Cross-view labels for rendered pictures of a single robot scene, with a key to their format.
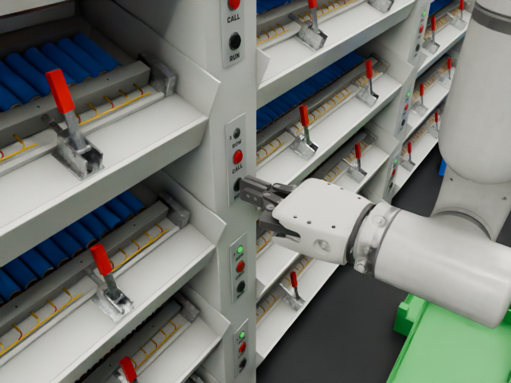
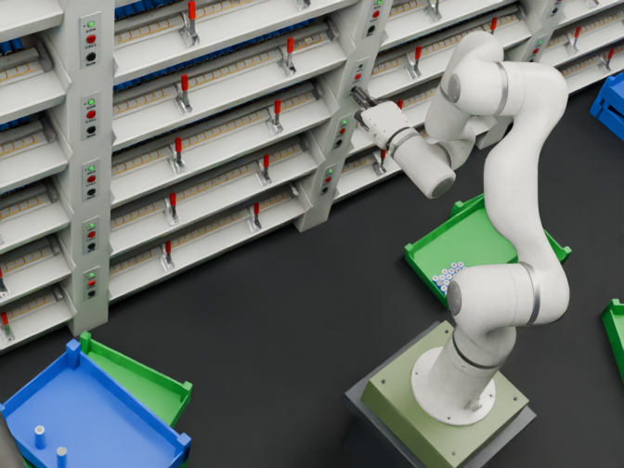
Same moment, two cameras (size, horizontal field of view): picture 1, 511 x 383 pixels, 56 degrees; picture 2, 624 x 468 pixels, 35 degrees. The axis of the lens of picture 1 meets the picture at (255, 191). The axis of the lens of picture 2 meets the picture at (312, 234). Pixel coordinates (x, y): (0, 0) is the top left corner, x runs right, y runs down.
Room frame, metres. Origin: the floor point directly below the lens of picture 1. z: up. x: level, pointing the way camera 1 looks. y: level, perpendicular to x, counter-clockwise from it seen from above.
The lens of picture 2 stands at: (-1.23, -0.20, 2.22)
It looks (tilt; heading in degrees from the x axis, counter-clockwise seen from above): 52 degrees down; 7
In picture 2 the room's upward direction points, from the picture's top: 16 degrees clockwise
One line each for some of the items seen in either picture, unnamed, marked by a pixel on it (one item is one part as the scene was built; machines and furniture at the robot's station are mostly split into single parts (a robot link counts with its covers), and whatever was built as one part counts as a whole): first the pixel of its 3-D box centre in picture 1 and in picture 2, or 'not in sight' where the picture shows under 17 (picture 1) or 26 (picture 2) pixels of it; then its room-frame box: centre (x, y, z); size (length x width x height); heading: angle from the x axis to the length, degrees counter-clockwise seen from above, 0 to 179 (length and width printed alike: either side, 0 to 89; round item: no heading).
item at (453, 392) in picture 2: not in sight; (465, 365); (-0.02, -0.44, 0.46); 0.19 x 0.19 x 0.18
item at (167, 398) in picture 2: not in sight; (116, 396); (-0.20, 0.27, 0.04); 0.30 x 0.20 x 0.08; 86
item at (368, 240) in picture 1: (376, 240); (403, 144); (0.42, -0.14, 0.56); 0.09 x 0.03 x 0.08; 145
